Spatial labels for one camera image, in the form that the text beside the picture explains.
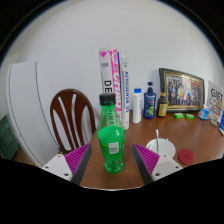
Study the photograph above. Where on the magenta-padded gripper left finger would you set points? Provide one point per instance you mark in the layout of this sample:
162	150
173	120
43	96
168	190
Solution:
77	156

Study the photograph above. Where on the metal spoon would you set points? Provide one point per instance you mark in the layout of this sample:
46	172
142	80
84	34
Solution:
157	140

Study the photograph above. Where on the framed group photo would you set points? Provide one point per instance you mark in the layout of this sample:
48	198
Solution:
182	90

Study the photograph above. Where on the blue pouch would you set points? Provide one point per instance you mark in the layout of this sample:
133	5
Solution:
221	126

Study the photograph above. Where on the pink and white tube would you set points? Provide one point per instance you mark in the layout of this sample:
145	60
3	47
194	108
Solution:
108	73

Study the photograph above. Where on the small brown packet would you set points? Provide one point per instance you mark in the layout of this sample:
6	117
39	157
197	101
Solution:
214	122

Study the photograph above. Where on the blue and white packet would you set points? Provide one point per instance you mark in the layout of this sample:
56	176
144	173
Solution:
203	114

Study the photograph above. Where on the dark brown wooden chair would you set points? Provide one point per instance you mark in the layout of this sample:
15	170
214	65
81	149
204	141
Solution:
58	113

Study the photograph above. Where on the white and blue tube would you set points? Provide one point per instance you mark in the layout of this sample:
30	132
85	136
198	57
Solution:
125	86

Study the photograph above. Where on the white cup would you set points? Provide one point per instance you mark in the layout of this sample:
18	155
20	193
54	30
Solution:
166	148

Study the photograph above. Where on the dark amber bottle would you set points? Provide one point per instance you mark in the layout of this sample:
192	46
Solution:
162	106

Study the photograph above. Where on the flat round red coaster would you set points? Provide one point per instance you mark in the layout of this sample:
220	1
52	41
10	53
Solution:
186	156

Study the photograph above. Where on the green crate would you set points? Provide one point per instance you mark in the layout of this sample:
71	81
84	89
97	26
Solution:
6	140

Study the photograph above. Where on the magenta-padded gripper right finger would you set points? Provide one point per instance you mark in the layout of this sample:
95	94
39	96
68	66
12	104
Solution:
147	157

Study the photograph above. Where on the small green box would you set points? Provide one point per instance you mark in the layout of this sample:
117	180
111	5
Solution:
178	115
189	116

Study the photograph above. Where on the white cabinet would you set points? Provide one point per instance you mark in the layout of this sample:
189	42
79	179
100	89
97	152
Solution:
23	110

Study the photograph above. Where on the green plastic drink bottle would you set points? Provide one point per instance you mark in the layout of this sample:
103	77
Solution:
111	140

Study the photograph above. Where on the white bottle with blue cap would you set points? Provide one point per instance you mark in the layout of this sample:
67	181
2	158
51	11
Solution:
137	106

